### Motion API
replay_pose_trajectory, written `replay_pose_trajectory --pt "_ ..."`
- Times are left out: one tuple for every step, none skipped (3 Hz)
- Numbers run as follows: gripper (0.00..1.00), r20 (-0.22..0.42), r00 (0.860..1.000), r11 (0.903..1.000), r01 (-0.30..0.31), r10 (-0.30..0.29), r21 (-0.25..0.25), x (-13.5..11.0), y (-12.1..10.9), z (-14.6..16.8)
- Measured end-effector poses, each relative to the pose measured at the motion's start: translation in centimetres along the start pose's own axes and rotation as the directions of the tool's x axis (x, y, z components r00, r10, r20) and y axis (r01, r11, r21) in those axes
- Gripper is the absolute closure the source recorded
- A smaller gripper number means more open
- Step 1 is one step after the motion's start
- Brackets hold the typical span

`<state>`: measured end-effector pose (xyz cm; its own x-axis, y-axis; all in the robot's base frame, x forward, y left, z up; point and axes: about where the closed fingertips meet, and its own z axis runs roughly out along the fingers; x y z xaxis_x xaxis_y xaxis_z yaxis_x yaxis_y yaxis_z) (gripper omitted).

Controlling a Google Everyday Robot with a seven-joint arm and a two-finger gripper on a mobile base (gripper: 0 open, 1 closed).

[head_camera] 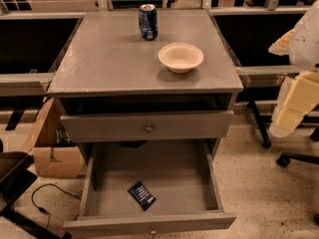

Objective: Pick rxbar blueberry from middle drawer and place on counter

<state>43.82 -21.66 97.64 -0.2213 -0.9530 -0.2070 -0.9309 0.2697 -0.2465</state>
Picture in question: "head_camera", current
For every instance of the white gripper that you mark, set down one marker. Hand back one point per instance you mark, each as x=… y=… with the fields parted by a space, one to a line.
x=306 y=47

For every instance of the blue rxbar snack bar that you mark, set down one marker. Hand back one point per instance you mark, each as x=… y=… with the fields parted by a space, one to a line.
x=141 y=195

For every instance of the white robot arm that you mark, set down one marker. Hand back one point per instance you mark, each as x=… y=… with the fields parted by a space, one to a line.
x=299 y=96

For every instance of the brass top drawer knob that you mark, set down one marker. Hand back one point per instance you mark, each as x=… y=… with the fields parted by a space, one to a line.
x=149 y=128

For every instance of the grey drawer cabinet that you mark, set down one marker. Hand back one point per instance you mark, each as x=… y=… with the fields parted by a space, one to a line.
x=110 y=69

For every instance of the grey open middle drawer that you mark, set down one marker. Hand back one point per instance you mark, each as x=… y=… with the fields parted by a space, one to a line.
x=178 y=173

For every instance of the black table leg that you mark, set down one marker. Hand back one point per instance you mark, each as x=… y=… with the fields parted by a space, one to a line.
x=266 y=143

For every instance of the black office chair base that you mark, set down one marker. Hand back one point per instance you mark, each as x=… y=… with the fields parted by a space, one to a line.
x=285 y=157

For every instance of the white paper bowl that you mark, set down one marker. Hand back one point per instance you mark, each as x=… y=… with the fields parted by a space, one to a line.
x=180 y=57

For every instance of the blue soda can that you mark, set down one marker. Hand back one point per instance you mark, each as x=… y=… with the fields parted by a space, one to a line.
x=148 y=21

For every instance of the cardboard box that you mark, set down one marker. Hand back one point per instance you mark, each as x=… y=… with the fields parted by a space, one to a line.
x=54 y=156

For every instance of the black chair left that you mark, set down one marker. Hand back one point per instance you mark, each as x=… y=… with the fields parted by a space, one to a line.
x=15 y=179

